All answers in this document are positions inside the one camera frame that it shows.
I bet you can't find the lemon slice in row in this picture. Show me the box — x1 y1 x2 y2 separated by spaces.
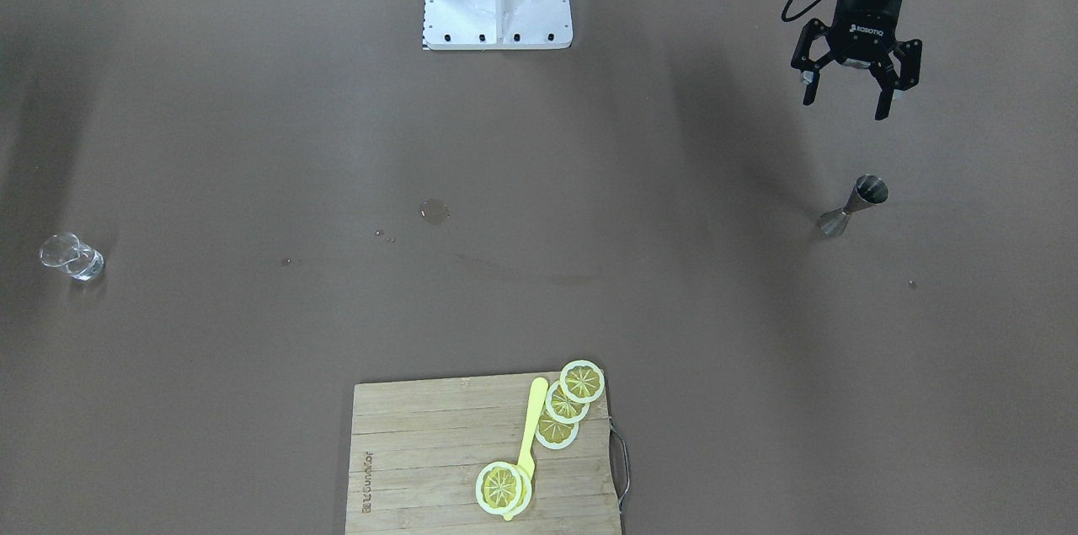
535 412 580 450
544 382 590 426

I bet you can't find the clear shot glass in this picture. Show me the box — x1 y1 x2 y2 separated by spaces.
39 233 105 282

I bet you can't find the steel double jigger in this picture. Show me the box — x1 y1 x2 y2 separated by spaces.
816 174 889 237

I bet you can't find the lemon slice on spoon bowl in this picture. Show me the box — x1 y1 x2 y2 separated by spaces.
475 461 534 521

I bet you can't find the lemon slice at board corner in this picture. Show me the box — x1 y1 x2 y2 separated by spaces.
559 359 606 404

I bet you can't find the bamboo cutting board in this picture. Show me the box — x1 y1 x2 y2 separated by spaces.
344 373 627 534

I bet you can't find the yellow plastic spoon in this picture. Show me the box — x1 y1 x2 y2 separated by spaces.
505 378 549 522

